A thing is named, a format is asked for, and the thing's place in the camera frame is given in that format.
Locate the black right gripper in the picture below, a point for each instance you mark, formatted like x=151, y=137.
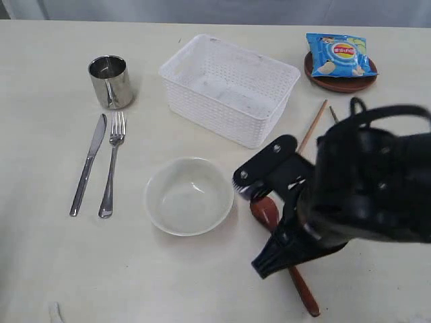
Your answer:
x=349, y=200

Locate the brown wooden chopstick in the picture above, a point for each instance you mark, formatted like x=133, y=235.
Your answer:
x=334, y=116
x=311, y=128

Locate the dark red wooden spoon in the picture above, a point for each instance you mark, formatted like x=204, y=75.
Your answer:
x=266, y=213

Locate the dark brown round plate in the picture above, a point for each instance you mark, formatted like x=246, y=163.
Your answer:
x=343, y=85

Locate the blue Lays chips bag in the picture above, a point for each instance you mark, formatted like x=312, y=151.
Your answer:
x=339, y=55

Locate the white plastic perforated basket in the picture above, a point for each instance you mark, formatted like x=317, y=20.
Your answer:
x=231, y=91

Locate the white patterned ceramic bowl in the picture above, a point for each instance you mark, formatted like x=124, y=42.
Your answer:
x=188, y=196

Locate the silver metal fork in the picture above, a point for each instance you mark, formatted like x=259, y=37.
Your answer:
x=116, y=139

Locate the silver table knife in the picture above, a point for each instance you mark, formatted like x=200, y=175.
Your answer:
x=97, y=139

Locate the stainless steel cup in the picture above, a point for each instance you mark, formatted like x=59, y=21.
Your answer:
x=110, y=80

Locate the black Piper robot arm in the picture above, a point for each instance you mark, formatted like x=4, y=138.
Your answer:
x=408, y=186

